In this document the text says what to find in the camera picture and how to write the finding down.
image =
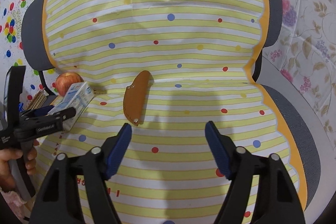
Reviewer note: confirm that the red apple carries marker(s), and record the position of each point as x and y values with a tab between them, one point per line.
65	80

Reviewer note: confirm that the dark grey chair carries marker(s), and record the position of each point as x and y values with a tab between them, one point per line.
294	121

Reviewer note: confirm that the person left hand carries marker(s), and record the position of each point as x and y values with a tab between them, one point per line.
7	180

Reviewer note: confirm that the brown leather sheath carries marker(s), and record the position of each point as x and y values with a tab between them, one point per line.
134	97

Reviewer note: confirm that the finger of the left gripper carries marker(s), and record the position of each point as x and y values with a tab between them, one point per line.
37	123

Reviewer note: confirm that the floral pattern plastic sheet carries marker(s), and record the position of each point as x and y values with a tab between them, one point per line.
305	55

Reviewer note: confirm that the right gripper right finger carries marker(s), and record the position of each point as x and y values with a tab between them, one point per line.
277	200

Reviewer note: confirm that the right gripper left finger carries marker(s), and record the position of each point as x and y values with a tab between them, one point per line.
58	199

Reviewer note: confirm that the blue plastic basket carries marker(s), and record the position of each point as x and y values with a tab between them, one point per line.
21	108

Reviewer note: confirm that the pink fluffy rug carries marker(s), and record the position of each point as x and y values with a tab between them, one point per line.
15	203

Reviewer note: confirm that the yellow striped plastic cover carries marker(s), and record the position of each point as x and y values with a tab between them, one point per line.
162	56

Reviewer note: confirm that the milk carton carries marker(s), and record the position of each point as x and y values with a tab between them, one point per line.
78	97

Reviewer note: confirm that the stack of books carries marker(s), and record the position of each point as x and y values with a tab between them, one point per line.
38	100

